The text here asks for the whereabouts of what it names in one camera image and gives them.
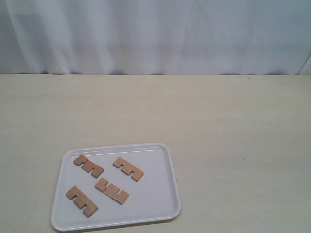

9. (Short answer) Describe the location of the notched wooden piece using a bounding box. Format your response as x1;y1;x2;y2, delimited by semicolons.
73;154;104;178
66;186;98;217
113;157;144;182
94;178;129;205

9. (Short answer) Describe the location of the white plastic tray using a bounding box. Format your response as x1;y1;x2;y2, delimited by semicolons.
51;143;182;232

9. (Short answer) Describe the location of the white backdrop curtain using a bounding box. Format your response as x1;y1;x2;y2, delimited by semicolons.
0;0;311;75

